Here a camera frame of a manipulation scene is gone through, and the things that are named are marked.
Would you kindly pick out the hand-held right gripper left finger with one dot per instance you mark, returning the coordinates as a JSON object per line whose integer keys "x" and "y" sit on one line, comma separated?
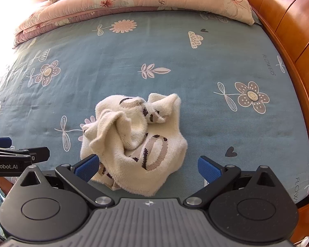
{"x": 88, "y": 165}

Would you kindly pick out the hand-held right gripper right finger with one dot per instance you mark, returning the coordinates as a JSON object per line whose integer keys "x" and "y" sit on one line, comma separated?
{"x": 208, "y": 169}

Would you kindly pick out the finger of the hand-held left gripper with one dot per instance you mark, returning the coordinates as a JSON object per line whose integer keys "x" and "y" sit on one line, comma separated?
{"x": 0, "y": 142}
{"x": 40, "y": 154}

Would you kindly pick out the cream knit sweater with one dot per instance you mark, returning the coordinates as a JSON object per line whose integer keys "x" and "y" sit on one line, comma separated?
{"x": 134, "y": 131}

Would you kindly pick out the blue floral bed sheet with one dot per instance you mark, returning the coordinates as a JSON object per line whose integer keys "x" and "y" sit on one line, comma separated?
{"x": 170, "y": 51}

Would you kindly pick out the wooden headboard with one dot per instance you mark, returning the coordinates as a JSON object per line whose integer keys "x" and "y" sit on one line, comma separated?
{"x": 285, "y": 18}

